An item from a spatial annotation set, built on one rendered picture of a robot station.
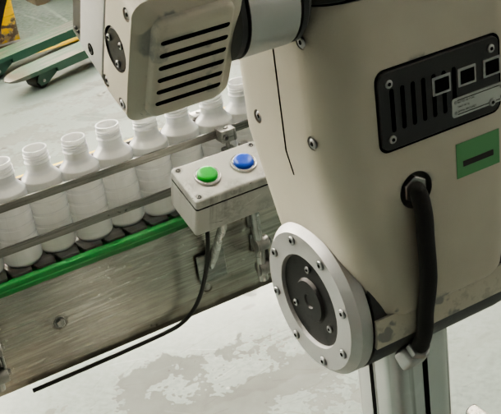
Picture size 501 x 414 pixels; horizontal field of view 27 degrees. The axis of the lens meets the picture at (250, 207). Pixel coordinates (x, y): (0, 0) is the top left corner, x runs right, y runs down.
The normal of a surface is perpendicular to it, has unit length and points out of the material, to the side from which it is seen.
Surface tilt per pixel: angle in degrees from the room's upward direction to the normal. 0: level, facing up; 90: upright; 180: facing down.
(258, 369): 0
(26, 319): 90
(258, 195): 110
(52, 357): 90
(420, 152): 90
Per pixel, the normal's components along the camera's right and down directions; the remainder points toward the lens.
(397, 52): 0.50, 0.33
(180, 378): -0.13, -0.88
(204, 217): 0.51, 0.61
